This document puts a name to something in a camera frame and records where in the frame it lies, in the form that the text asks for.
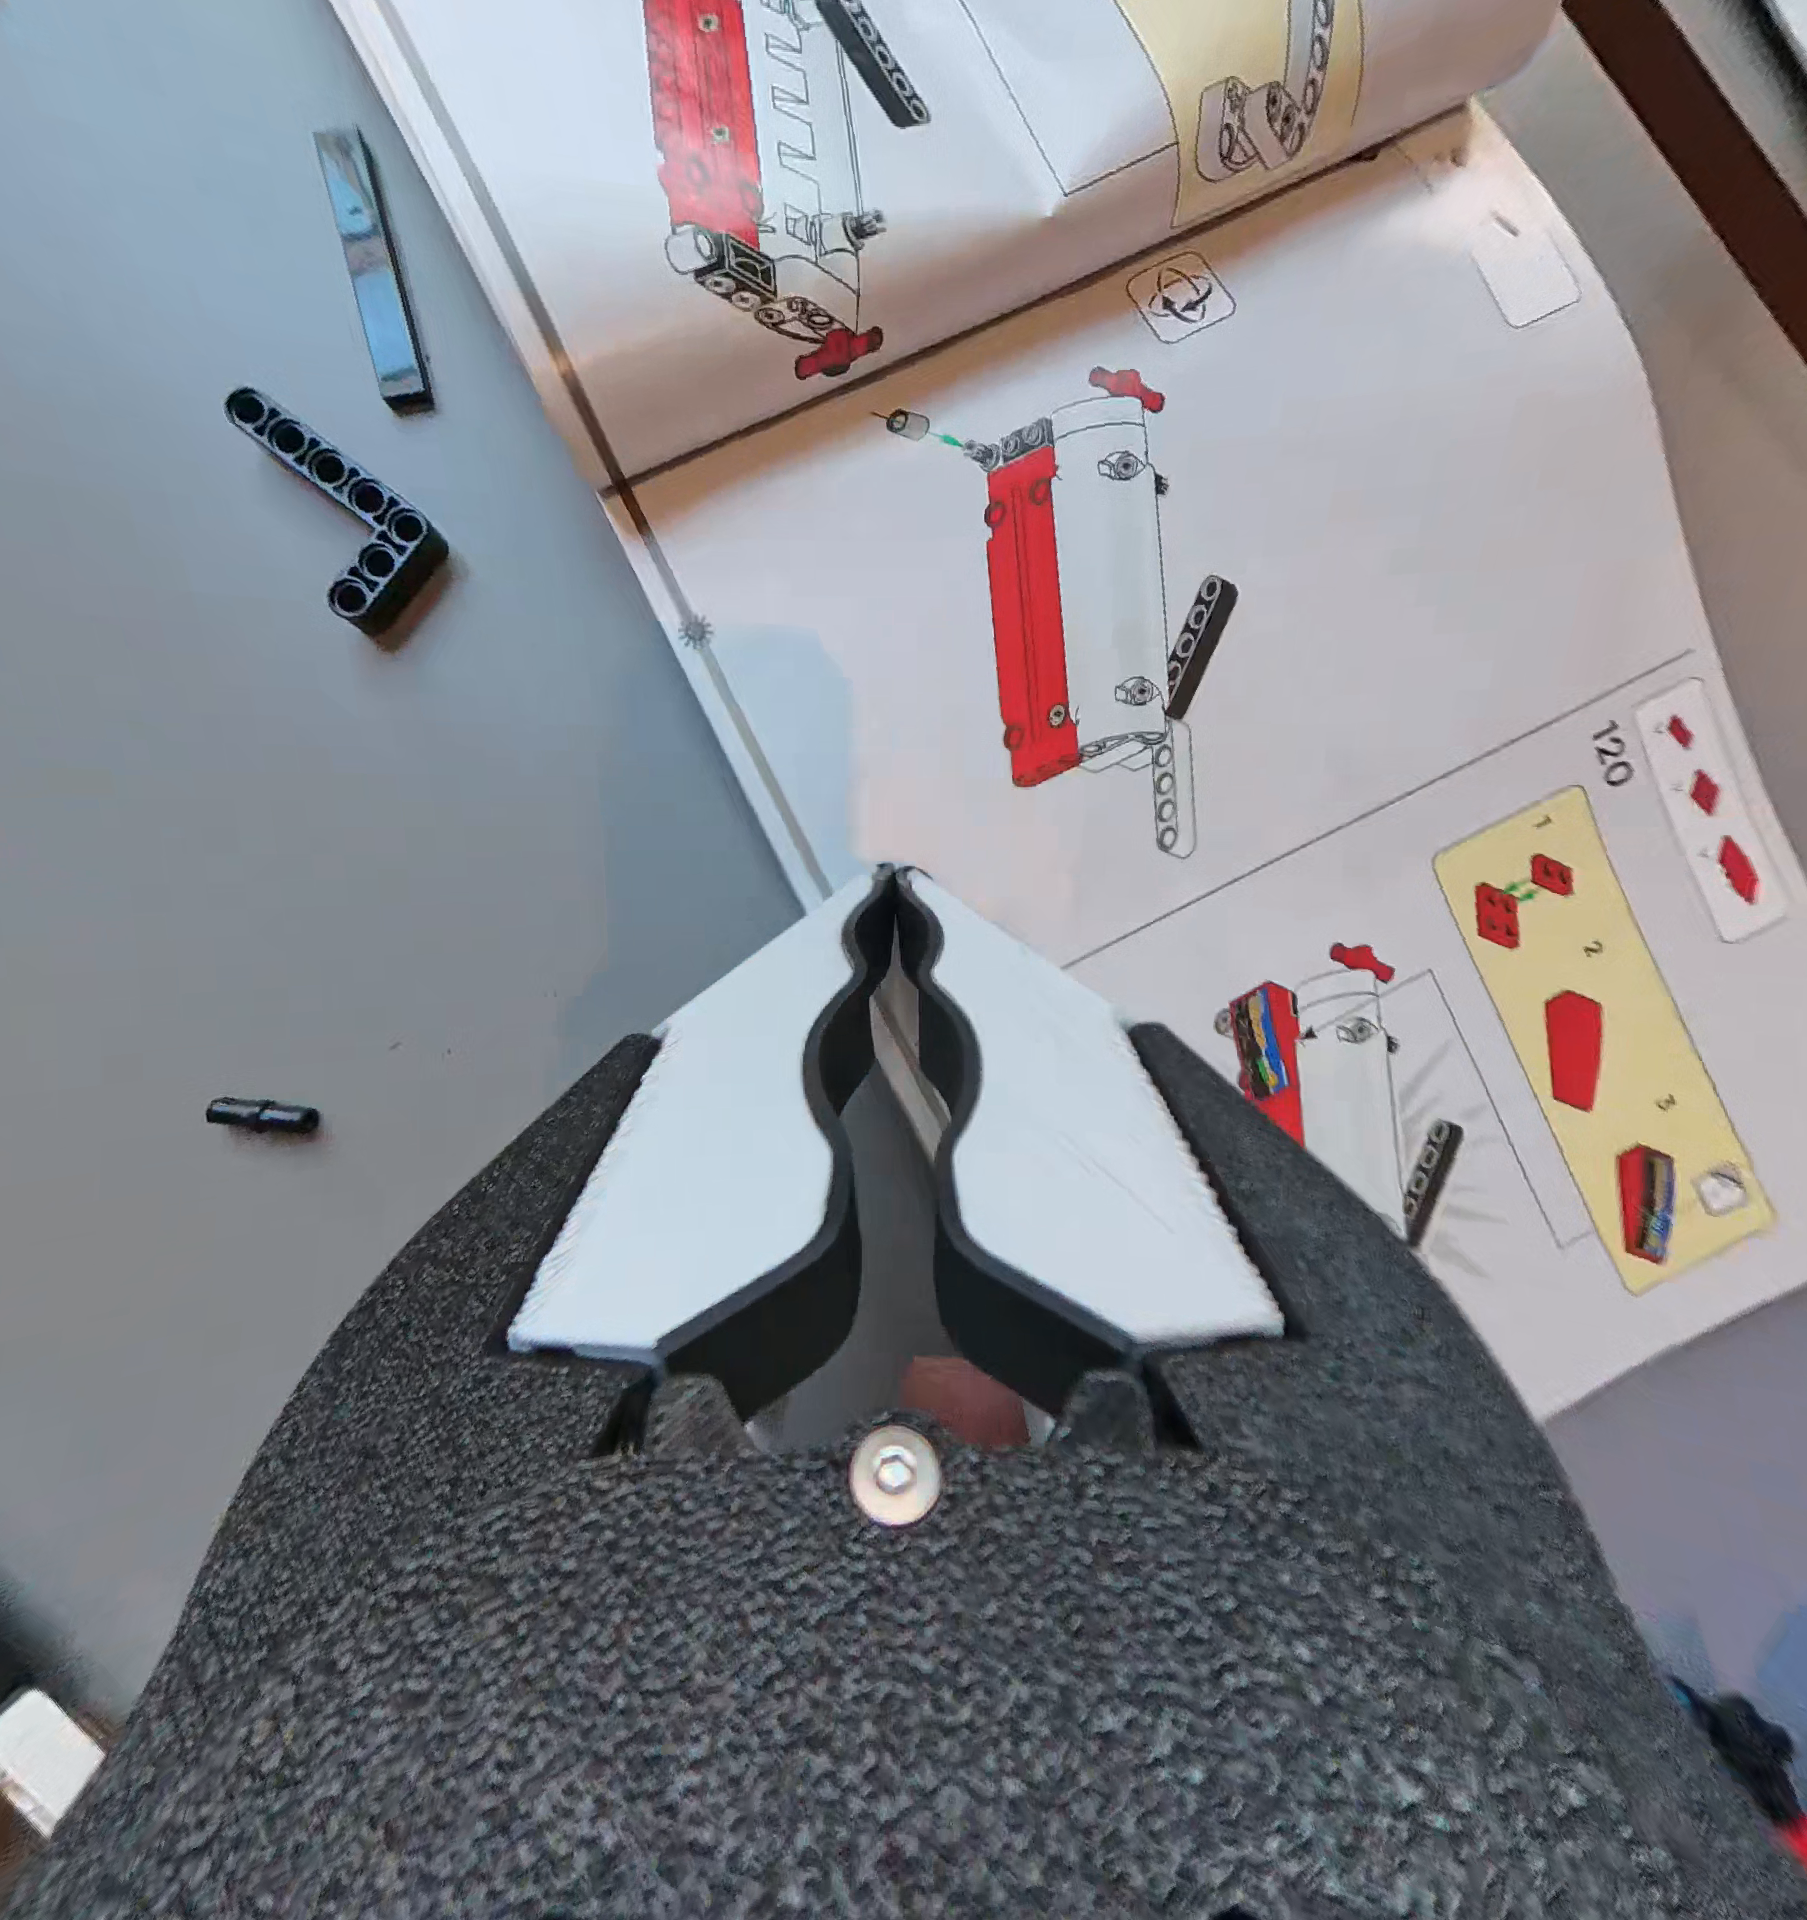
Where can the black angled toy beam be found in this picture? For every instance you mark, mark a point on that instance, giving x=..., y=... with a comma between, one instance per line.
x=393, y=525

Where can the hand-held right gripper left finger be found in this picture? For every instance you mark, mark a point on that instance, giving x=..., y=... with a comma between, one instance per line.
x=693, y=1172

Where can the black long flat tile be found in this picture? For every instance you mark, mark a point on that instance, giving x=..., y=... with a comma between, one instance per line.
x=377, y=286

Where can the grey desk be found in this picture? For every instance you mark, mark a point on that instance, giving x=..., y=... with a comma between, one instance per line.
x=242, y=900

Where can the toy car chassis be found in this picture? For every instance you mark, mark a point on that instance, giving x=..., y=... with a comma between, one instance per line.
x=1744, y=1740

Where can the building instruction booklet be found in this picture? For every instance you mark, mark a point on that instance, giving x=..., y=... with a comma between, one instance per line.
x=1369, y=525

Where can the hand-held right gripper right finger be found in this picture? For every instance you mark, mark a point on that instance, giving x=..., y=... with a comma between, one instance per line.
x=1096, y=1172

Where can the black toy pin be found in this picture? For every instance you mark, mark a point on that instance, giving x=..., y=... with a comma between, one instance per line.
x=264, y=1118

